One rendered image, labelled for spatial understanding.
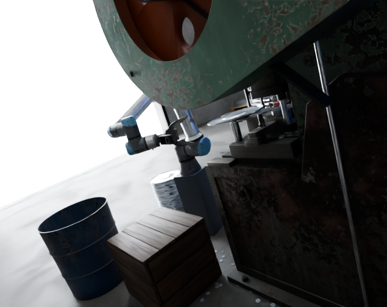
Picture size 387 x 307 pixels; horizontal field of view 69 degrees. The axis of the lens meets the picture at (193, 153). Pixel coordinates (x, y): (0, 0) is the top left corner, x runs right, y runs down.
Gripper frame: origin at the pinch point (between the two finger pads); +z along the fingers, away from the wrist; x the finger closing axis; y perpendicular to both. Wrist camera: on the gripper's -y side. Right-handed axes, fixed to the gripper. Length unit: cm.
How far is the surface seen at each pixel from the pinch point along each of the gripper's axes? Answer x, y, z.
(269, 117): 1.4, -23.5, 32.0
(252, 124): 4.1, -12.6, 26.6
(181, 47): -34, -41, 5
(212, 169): 17.4, -17.4, 3.1
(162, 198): 66, 95, -45
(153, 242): 43, -19, -34
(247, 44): -26, -70, 18
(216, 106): 52, 591, 73
